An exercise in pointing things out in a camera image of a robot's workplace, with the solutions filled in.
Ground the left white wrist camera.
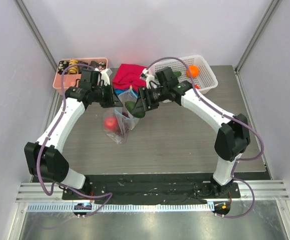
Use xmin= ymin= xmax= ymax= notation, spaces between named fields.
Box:
xmin=98 ymin=68 xmax=112 ymax=87

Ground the red apple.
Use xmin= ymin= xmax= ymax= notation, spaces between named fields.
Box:
xmin=103 ymin=116 xmax=119 ymax=132

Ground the green avocado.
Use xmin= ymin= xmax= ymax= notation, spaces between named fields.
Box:
xmin=125 ymin=101 xmax=135 ymax=117

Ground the red folded cloth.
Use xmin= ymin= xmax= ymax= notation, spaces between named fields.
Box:
xmin=112 ymin=63 xmax=146 ymax=92

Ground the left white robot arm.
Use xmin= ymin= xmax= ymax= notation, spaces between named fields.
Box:
xmin=24 ymin=68 xmax=122 ymax=200

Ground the clear zip top bag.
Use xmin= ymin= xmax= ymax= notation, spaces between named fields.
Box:
xmin=103 ymin=86 xmax=139 ymax=144

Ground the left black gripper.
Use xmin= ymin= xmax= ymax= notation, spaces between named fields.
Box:
xmin=92 ymin=82 xmax=123 ymax=109

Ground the orange fruit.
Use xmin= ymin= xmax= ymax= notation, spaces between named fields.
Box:
xmin=186 ymin=65 xmax=200 ymax=78

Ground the blue folded cloth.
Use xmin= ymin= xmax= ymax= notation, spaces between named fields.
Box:
xmin=114 ymin=88 xmax=138 ymax=97

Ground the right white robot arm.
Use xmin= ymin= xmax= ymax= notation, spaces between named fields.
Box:
xmin=125 ymin=67 xmax=250 ymax=198

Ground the dark brown roll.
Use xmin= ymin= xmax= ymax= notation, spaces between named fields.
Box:
xmin=78 ymin=61 xmax=88 ymax=72

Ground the yellow striped roll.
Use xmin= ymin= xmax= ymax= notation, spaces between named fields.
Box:
xmin=68 ymin=59 xmax=79 ymax=75

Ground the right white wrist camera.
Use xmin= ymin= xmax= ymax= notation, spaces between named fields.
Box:
xmin=140 ymin=68 xmax=156 ymax=89

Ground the black patterned roll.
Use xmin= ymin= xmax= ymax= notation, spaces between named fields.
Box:
xmin=89 ymin=60 xmax=99 ymax=69

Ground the purple grape bunch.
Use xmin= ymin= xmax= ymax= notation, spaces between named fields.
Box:
xmin=114 ymin=111 xmax=130 ymax=138

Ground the white plastic basket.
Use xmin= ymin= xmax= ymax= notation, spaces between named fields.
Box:
xmin=149 ymin=55 xmax=218 ymax=94

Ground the pink compartment tray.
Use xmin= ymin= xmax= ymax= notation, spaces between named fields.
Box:
xmin=53 ymin=57 xmax=108 ymax=95

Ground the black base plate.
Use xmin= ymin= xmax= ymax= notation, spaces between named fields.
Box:
xmin=33 ymin=171 xmax=270 ymax=205

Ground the green cucumber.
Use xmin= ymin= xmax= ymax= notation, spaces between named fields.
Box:
xmin=174 ymin=71 xmax=182 ymax=78

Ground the floral end roll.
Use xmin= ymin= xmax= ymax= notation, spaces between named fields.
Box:
xmin=98 ymin=61 xmax=107 ymax=71

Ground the white slotted cable duct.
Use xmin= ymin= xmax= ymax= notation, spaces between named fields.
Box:
xmin=27 ymin=201 xmax=214 ymax=214

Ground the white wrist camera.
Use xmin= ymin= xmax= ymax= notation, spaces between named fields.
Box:
xmin=98 ymin=68 xmax=112 ymax=87
xmin=140 ymin=68 xmax=156 ymax=89

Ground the aluminium frame rail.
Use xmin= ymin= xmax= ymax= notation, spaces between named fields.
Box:
xmin=16 ymin=179 xmax=290 ymax=203

